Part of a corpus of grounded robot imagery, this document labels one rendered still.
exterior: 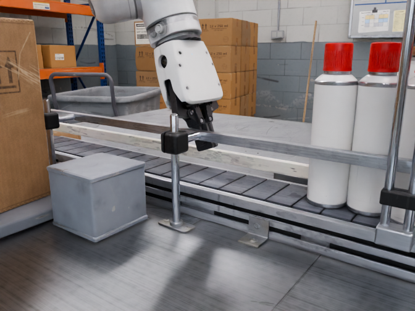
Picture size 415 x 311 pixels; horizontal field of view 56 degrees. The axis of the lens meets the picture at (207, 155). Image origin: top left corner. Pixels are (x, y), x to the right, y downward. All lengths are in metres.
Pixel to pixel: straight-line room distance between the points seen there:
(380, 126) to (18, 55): 0.49
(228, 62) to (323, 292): 3.42
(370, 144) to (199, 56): 0.29
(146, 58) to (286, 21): 1.87
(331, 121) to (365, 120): 0.04
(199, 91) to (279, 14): 4.56
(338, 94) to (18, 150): 0.45
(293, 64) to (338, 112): 4.58
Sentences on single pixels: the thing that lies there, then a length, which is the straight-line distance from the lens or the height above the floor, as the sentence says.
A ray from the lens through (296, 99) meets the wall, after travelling 5.07.
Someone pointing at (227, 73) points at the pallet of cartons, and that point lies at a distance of 3.79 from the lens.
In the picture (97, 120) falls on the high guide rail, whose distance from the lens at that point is 0.73.
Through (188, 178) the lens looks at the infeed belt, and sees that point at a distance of 0.62.
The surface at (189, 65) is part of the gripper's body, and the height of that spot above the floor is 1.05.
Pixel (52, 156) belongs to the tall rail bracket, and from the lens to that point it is 0.77.
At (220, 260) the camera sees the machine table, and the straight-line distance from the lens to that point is 0.49.
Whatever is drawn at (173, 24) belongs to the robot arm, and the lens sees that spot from 0.60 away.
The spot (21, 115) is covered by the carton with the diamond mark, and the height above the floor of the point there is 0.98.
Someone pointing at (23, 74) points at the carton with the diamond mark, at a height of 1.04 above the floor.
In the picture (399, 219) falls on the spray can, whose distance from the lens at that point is 0.50.
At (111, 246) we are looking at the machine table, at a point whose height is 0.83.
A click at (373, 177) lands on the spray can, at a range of 0.50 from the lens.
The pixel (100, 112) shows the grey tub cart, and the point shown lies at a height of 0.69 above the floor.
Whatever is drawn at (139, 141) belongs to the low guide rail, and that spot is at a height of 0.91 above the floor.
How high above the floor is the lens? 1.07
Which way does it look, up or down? 15 degrees down
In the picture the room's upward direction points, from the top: straight up
